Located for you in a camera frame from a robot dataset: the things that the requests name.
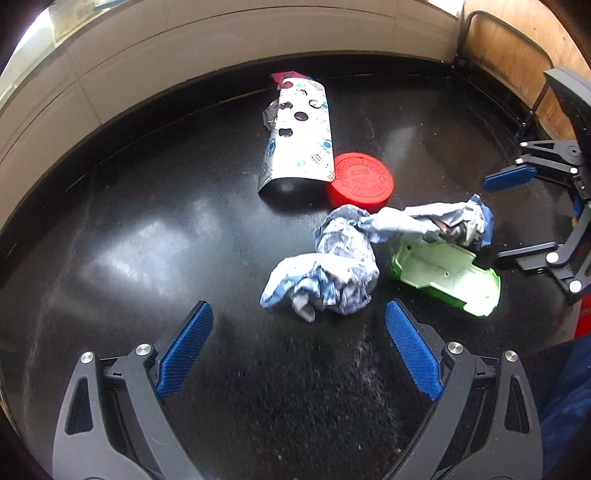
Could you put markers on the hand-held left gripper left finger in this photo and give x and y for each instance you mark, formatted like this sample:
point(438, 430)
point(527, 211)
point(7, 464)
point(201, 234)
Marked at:
point(184, 350)

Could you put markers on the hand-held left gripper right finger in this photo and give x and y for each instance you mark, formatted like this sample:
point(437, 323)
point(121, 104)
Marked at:
point(413, 350)

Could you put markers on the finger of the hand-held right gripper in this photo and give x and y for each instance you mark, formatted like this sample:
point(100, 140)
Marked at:
point(531, 261)
point(510, 177)

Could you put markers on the green and white plastic shell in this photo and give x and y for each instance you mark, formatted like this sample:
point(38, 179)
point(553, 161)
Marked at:
point(443, 277)

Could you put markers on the blue white wrapper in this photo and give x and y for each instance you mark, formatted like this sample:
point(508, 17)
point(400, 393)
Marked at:
point(332, 272)

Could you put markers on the red plastic object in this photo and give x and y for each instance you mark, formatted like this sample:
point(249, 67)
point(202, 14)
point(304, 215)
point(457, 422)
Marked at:
point(584, 318)

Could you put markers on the large wooden cutting board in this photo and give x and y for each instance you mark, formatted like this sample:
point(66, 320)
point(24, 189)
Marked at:
point(508, 50)

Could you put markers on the blue pants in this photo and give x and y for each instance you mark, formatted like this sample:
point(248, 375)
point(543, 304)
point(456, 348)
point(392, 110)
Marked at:
point(568, 397)

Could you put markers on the red round lid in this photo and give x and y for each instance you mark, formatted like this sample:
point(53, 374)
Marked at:
point(360, 177)

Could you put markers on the white spotted packet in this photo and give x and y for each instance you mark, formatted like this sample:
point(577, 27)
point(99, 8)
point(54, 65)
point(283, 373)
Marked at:
point(300, 138)

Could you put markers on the red and blue wrapper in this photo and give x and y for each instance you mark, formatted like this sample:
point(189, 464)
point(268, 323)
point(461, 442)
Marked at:
point(288, 77)

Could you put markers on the small crumpled grey wrapper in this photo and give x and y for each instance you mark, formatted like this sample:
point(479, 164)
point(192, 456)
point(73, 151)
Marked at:
point(270, 115)

